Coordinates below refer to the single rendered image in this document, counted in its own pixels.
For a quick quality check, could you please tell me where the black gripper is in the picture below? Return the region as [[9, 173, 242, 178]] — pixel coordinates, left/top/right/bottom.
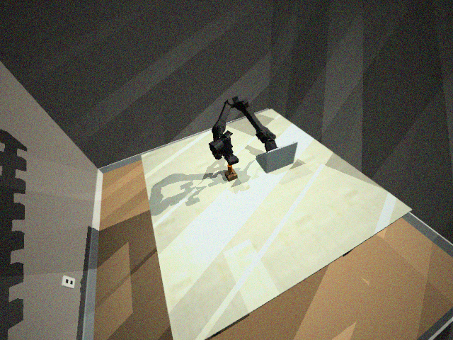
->
[[223, 144, 239, 166]]

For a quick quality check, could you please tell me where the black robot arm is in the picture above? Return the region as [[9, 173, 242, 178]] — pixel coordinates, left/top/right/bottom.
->
[[208, 95, 279, 160]]

